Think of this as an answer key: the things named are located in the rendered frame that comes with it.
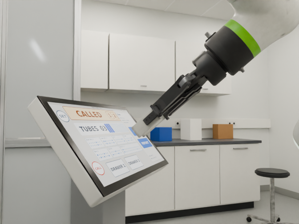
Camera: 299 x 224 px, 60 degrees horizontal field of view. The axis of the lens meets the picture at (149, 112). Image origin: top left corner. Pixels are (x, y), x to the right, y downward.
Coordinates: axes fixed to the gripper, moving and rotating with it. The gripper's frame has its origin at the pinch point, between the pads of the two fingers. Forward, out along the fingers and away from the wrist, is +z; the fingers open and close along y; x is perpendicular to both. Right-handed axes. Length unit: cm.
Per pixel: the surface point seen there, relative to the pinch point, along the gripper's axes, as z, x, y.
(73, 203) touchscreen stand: 39.6, -0.2, -13.5
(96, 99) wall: 107, -133, -244
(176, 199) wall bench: 101, 31, -243
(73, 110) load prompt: 17.3, -19.6, -6.8
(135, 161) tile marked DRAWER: 17.3, 1.5, -20.9
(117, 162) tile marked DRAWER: 17.3, 0.0, -10.2
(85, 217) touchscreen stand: 38.6, 5.6, -13.5
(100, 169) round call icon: 17.3, 0.4, -0.7
